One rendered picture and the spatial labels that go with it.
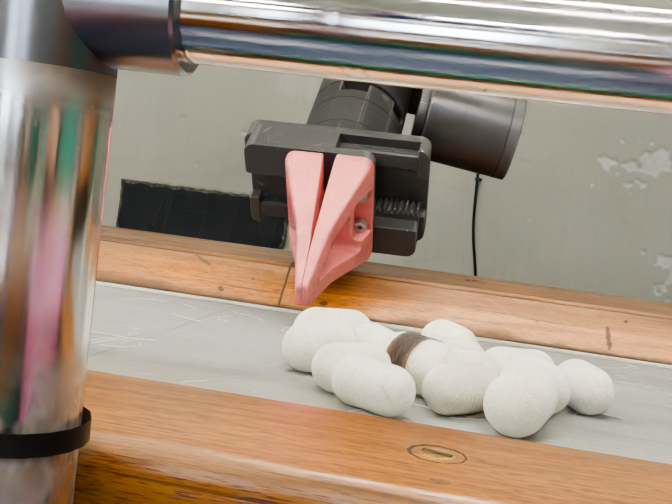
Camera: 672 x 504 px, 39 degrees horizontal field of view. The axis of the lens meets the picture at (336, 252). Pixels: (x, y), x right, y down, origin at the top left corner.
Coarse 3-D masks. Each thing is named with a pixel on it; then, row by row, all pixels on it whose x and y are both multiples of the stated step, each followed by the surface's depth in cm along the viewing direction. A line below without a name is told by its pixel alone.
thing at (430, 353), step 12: (396, 336) 36; (384, 348) 36; (420, 348) 35; (432, 348) 35; (444, 348) 35; (408, 360) 35; (420, 360) 34; (432, 360) 34; (444, 360) 34; (456, 360) 35; (408, 372) 35; (420, 372) 34; (420, 384) 34; (420, 396) 35
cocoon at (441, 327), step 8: (440, 320) 43; (448, 320) 43; (424, 328) 43; (432, 328) 42; (440, 328) 42; (448, 328) 41; (456, 328) 41; (464, 328) 41; (448, 336) 41; (456, 336) 41; (464, 336) 41; (472, 336) 41
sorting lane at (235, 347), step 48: (96, 288) 53; (144, 288) 54; (96, 336) 39; (144, 336) 41; (192, 336) 42; (240, 336) 43; (192, 384) 33; (240, 384) 34; (288, 384) 35; (624, 384) 43; (480, 432) 31; (576, 432) 33; (624, 432) 34
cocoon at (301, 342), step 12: (300, 324) 37; (312, 324) 37; (324, 324) 37; (336, 324) 38; (288, 336) 37; (300, 336) 36; (312, 336) 36; (324, 336) 37; (336, 336) 37; (348, 336) 38; (288, 348) 37; (300, 348) 36; (312, 348) 36; (288, 360) 37; (300, 360) 36
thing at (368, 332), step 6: (366, 324) 40; (372, 324) 39; (378, 324) 40; (354, 330) 40; (360, 330) 39; (366, 330) 39; (372, 330) 39; (378, 330) 38; (384, 330) 38; (390, 330) 38; (360, 336) 39; (366, 336) 38; (372, 336) 38; (378, 336) 38; (384, 336) 38; (378, 342) 38
